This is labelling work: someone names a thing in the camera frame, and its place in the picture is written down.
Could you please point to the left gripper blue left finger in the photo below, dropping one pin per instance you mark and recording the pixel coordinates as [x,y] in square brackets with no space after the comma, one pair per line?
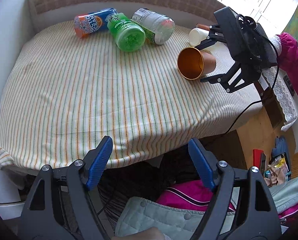
[58,205]

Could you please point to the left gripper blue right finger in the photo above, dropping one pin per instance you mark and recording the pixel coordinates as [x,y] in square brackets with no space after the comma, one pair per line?
[256,215]

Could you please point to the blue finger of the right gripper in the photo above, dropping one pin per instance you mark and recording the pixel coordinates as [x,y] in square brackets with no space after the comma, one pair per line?
[222,78]
[215,35]

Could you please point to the orange paper cup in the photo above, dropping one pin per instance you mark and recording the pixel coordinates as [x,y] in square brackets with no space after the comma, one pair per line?
[202,26]
[193,63]

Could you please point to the white plastic cup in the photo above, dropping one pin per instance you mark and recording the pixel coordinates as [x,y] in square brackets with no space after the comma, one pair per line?
[197,35]

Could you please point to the white lace cloth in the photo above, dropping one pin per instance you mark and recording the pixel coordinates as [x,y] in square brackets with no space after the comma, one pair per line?
[283,95]

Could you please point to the clear labelled plastic bottle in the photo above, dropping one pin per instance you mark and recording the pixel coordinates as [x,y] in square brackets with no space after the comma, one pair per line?
[158,28]

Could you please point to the green plastic bottle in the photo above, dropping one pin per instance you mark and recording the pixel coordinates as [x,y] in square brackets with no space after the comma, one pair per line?
[127,35]

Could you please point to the striped table cloth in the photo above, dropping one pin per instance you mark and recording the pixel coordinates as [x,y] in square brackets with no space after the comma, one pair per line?
[65,94]

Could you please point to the blue orange soda can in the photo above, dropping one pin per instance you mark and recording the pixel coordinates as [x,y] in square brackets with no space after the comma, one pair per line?
[92,22]

